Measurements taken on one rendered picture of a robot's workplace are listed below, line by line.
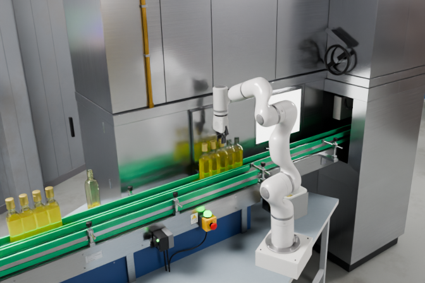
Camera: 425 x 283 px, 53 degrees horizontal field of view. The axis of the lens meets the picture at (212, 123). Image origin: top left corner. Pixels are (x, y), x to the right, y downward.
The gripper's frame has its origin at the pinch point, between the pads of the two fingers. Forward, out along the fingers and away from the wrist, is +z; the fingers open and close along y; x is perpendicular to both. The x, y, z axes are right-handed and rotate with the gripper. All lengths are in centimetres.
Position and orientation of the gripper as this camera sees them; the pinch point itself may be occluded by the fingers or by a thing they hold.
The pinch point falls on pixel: (221, 138)
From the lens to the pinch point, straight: 251.1
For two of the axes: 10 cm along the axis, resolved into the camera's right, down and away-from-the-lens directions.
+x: 8.2, -2.1, 5.3
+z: 0.3, 9.4, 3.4
